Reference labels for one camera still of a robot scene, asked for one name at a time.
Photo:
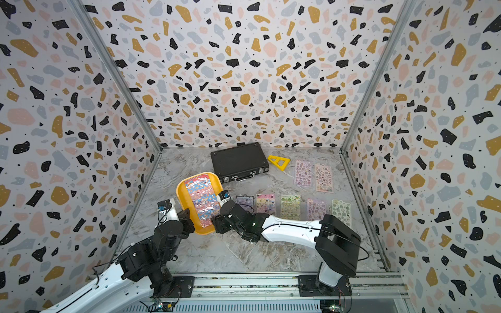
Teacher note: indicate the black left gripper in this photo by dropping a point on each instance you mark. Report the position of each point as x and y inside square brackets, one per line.
[184, 218]

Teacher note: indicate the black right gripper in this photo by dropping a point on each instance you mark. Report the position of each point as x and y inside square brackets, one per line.
[218, 223]

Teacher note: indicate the pink cat sticker sheet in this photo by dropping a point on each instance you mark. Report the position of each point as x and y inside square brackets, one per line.
[265, 203]

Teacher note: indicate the blue pink sticker sheet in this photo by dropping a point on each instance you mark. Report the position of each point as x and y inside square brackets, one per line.
[203, 197]

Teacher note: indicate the green animal sticker sheet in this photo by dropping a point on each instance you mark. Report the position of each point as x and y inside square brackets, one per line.
[290, 207]

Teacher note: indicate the purple pink sticker sheet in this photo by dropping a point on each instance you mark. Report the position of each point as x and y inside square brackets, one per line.
[316, 209]

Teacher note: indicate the pale green sticker sheet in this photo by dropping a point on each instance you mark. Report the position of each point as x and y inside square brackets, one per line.
[342, 211]

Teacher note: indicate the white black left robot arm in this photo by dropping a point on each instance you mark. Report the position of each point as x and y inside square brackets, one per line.
[140, 274]

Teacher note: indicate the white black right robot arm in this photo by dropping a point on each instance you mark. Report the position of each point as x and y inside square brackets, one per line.
[335, 242]

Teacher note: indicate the black briefcase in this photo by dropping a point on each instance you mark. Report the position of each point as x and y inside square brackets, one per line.
[239, 163]

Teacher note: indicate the yellow triangle ruler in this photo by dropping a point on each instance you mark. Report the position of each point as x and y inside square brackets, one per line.
[280, 162]

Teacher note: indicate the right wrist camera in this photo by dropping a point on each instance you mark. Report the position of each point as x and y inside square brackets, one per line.
[223, 197]

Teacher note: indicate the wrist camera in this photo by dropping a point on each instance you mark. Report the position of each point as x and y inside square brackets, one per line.
[223, 197]
[166, 209]

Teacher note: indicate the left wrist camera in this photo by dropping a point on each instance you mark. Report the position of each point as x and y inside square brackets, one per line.
[166, 209]

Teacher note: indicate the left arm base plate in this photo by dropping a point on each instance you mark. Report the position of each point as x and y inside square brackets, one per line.
[177, 286]

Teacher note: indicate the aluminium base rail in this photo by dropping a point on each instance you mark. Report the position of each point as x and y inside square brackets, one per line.
[282, 292]

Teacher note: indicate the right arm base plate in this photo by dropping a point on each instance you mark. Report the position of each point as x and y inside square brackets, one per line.
[321, 285]

